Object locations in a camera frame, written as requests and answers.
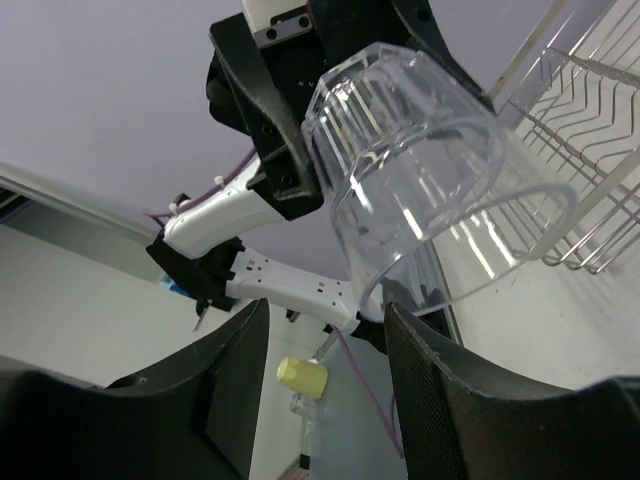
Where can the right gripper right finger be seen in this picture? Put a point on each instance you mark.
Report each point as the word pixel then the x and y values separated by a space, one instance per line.
pixel 464 417

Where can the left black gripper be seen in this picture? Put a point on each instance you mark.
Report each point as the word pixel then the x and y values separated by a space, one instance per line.
pixel 261 80

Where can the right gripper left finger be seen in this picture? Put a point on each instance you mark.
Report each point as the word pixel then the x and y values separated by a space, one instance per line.
pixel 192 415

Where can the clear glass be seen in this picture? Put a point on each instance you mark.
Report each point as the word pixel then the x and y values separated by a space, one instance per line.
pixel 432 199

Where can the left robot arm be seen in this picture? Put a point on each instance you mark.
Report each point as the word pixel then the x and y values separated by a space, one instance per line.
pixel 200 248

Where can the yellow capped glass bottle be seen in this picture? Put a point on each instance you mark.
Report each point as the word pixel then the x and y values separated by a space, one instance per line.
pixel 307 379

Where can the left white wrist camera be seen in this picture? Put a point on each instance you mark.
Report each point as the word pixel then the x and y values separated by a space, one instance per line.
pixel 258 13

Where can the metal wire dish rack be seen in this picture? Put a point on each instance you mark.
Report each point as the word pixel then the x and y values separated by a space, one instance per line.
pixel 577 106

